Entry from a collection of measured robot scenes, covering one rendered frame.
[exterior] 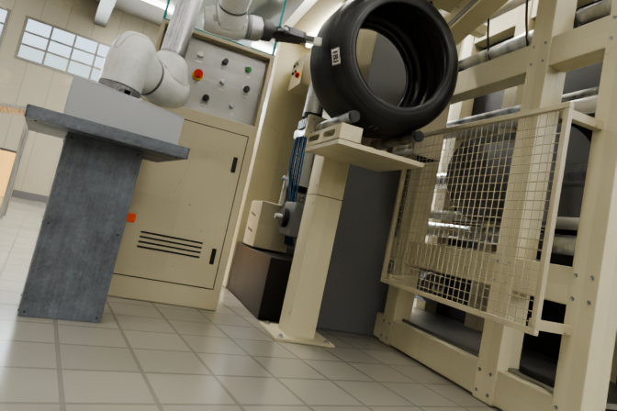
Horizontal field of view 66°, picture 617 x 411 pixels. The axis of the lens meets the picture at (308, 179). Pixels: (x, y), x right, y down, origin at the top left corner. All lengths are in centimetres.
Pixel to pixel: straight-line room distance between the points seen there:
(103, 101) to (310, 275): 107
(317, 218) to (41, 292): 106
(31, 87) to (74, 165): 758
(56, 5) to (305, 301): 822
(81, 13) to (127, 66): 779
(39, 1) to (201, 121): 753
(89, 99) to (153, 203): 71
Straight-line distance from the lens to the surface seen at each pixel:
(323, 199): 207
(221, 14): 173
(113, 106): 170
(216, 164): 228
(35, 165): 920
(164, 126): 173
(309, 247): 206
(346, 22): 182
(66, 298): 181
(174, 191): 226
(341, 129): 172
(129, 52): 188
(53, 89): 931
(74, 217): 177
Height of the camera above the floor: 45
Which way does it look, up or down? 6 degrees up
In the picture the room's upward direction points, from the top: 12 degrees clockwise
